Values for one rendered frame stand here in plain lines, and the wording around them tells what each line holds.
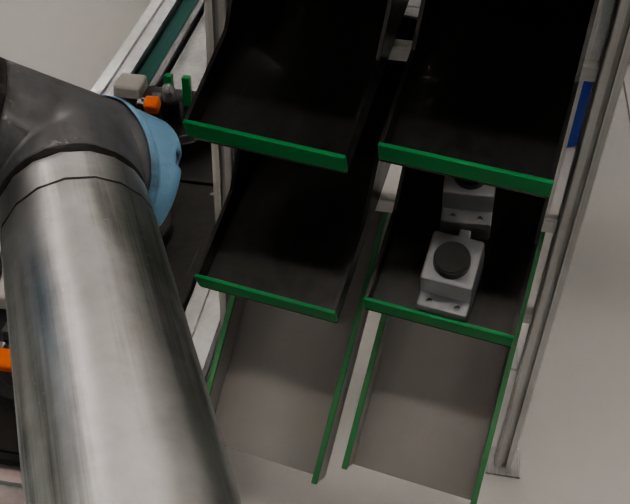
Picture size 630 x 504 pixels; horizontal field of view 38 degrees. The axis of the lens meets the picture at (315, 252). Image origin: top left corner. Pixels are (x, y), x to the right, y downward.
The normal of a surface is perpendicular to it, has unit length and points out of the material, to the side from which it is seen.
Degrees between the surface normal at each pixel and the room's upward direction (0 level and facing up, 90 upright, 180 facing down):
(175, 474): 25
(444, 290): 115
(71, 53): 0
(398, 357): 45
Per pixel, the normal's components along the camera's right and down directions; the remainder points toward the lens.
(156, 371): 0.47, -0.75
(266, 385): -0.22, -0.10
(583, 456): 0.03, -0.76
